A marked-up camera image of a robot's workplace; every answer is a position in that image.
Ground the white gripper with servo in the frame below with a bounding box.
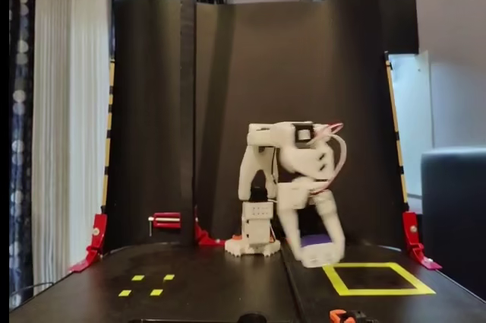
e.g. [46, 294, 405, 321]
[276, 180, 346, 261]

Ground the blue and white charger block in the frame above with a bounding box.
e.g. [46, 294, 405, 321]
[298, 233, 346, 268]

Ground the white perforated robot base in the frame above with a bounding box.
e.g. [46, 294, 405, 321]
[224, 237, 282, 260]

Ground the yellow tape square outline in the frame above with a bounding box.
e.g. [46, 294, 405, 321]
[321, 262, 437, 297]

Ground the orange and black bar clamp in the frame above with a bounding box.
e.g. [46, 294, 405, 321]
[328, 309, 368, 323]

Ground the yellow and black folding ruler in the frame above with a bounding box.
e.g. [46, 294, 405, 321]
[100, 60, 115, 214]
[383, 51, 410, 212]

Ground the white door panel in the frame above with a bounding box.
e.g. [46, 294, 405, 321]
[387, 50, 434, 214]

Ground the dark blue sofa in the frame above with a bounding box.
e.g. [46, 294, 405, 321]
[420, 146, 486, 303]

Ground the red clamp with silver rods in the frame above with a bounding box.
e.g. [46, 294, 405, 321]
[147, 212, 182, 239]

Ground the black backdrop board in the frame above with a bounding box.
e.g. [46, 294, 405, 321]
[104, 0, 421, 255]

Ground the white pleated curtain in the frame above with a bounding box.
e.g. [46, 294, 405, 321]
[32, 0, 111, 293]

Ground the dark blue dotted curtain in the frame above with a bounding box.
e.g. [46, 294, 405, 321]
[9, 0, 37, 311]

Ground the red corner bracket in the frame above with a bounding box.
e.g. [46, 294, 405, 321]
[194, 207, 226, 247]
[402, 211, 443, 271]
[68, 214, 109, 274]

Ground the black vertical camera post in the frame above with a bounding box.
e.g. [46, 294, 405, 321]
[178, 0, 197, 250]

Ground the thin black cable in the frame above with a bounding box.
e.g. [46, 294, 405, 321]
[9, 283, 54, 301]

